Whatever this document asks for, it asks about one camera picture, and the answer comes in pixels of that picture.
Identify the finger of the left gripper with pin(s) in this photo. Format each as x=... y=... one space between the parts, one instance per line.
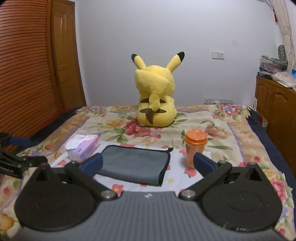
x=14 y=166
x=6 y=140

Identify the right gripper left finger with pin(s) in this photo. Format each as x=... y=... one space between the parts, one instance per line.
x=72 y=182

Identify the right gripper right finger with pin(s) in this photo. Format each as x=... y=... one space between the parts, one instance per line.
x=214 y=174

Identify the pink tissue box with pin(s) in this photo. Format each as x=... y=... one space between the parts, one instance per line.
x=80 y=147

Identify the orange lidded plastic cup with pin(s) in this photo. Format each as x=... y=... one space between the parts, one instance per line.
x=195 y=141

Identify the floral bed blanket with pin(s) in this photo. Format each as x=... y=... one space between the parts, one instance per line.
x=230 y=138

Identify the white strawberry print mat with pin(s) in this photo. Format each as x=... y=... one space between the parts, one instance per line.
x=178 y=175

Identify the wooden slatted wardrobe door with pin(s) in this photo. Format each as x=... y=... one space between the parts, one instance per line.
x=29 y=94

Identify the grey towel black trim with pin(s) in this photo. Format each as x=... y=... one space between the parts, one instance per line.
x=136 y=165

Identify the dark blue mattress sheet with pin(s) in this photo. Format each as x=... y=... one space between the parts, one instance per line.
x=273 y=153

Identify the wooden panel door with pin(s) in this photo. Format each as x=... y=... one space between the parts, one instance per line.
x=65 y=54

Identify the wooden side cabinet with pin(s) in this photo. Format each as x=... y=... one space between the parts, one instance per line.
x=277 y=105

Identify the yellow Pikachu plush toy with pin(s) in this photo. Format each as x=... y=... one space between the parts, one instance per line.
x=156 y=86

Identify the clutter pile on cabinet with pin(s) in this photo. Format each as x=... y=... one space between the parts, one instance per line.
x=276 y=69

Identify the cream patterned curtain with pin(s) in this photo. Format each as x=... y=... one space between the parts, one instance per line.
x=280 y=12

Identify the white wall power outlet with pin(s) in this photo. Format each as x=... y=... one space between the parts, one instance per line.
x=218 y=101

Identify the white wall switch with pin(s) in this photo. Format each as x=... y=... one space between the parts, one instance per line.
x=218 y=55

